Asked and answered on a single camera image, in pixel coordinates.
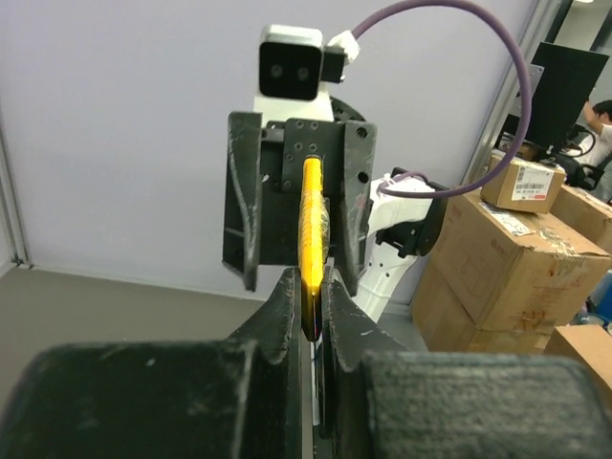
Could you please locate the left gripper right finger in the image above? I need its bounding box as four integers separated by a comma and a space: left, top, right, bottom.
319, 276, 611, 458

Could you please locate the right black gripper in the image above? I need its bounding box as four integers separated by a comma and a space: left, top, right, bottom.
220, 110, 379, 297

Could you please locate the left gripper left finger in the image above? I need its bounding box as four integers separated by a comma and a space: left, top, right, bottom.
1, 268, 302, 458

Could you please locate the yellow utility knife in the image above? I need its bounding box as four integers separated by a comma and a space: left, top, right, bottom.
297, 157, 329, 342

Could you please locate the small labelled cardboard box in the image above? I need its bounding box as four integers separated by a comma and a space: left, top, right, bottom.
480, 158, 566, 214

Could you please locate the stacked cardboard boxes background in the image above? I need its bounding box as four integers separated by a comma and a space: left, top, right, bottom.
410, 184, 612, 407

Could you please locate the black computer monitor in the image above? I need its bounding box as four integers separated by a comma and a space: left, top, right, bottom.
525, 42, 609, 149

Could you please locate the seated person in background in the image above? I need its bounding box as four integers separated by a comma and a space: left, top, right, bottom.
566, 99, 612, 186

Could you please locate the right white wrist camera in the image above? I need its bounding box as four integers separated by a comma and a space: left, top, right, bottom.
253, 24, 361, 127

